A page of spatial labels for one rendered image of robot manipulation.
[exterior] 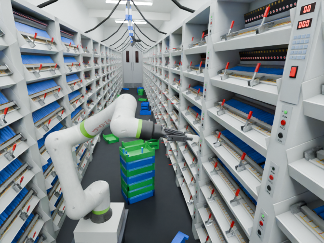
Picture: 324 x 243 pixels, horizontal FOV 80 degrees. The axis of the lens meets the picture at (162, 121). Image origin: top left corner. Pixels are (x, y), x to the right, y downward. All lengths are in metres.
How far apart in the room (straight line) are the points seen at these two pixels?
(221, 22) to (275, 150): 0.81
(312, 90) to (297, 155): 0.20
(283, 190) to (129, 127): 0.62
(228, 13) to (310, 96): 0.79
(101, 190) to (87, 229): 0.26
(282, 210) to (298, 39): 0.54
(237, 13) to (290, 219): 1.05
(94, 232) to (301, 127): 1.24
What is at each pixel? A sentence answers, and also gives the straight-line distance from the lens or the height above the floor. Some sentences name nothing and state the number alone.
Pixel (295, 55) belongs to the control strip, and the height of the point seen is 1.41.
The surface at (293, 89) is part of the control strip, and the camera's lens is 0.68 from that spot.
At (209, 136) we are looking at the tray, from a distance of 1.34.
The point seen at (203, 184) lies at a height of 0.52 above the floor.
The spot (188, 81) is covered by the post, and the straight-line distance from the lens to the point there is 1.95.
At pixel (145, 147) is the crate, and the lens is 2.11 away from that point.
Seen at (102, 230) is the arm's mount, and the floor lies 0.37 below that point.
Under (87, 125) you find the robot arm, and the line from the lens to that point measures 1.17.
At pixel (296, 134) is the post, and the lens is 0.69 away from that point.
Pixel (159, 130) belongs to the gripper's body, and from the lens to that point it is 0.90.
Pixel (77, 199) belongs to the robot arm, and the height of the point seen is 0.64.
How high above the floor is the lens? 1.39
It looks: 17 degrees down
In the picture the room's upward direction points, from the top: 1 degrees clockwise
